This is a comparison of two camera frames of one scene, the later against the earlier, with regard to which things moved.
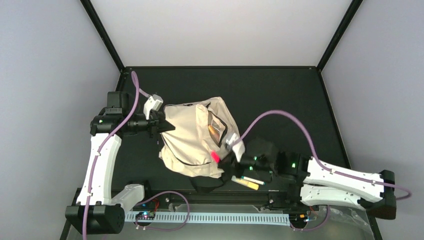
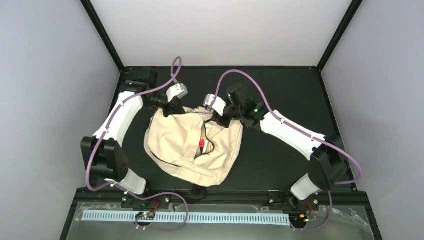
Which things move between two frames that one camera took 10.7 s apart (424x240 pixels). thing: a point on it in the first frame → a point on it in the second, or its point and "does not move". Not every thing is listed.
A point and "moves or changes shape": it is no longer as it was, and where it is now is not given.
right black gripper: x=232 y=166 → x=215 y=117
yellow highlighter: x=251 y=185 → x=205 y=146
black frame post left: x=95 y=20 does not move
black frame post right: x=339 y=34 does not move
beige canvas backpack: x=194 y=149 moves or changes shape
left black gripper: x=153 y=124 → x=175 y=105
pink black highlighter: x=215 y=156 → x=202 y=144
